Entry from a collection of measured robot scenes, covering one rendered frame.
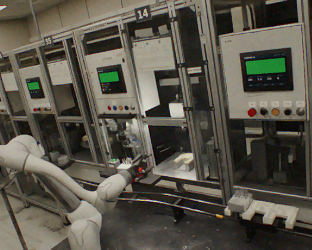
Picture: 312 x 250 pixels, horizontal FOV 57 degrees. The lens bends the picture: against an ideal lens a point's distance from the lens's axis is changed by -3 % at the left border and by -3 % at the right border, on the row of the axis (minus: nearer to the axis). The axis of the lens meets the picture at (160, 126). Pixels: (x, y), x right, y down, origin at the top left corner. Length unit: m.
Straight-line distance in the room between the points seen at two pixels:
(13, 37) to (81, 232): 8.51
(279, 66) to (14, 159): 1.39
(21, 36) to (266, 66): 8.95
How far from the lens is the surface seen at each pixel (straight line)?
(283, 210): 1.68
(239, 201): 1.69
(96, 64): 2.23
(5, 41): 9.70
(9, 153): 1.66
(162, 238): 1.92
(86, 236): 1.73
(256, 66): 1.53
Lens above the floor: 1.83
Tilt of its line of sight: 16 degrees down
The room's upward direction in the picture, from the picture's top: 11 degrees counter-clockwise
